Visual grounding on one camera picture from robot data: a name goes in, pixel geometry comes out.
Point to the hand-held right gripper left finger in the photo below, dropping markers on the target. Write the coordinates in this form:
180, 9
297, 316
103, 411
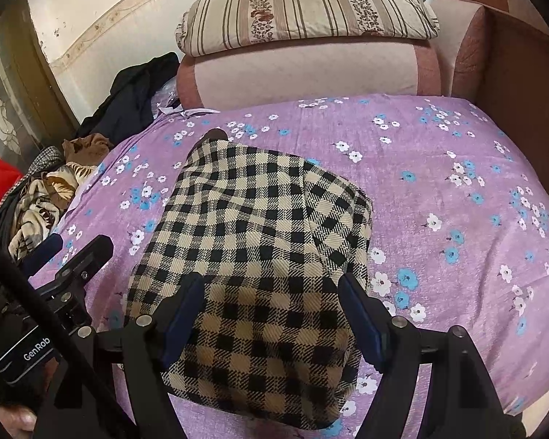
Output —
183, 324

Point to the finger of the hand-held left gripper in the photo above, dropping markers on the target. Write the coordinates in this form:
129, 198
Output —
89, 256
43, 249

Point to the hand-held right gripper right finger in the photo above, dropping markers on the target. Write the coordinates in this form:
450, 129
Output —
363, 324

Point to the black and cream checked coat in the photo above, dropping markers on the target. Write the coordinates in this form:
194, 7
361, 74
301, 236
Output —
256, 247

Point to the person's left hand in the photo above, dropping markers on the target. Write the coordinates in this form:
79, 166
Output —
16, 418

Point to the tiger print blanket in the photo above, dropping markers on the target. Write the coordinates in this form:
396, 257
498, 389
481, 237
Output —
41, 206

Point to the dark cloth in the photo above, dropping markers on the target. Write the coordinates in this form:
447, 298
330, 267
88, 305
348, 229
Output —
7, 217

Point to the houndstooth garment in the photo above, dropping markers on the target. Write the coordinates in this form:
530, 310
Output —
45, 160

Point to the brown garment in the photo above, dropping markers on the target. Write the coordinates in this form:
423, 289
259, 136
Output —
87, 148

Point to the wooden door with patterned glass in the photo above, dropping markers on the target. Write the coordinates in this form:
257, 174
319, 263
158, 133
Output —
23, 91

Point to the purple floral bedsheet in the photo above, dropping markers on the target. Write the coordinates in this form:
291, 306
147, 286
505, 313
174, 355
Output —
439, 183

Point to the black clothing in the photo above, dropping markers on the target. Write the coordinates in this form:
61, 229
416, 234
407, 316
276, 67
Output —
128, 96

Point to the pale lavender cloth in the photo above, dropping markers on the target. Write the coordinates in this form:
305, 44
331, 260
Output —
167, 98

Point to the pink sofa backrest cushion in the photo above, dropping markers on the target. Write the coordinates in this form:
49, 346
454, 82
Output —
311, 73

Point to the striped floral pillow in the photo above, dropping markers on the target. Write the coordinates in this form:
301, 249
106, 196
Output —
302, 9

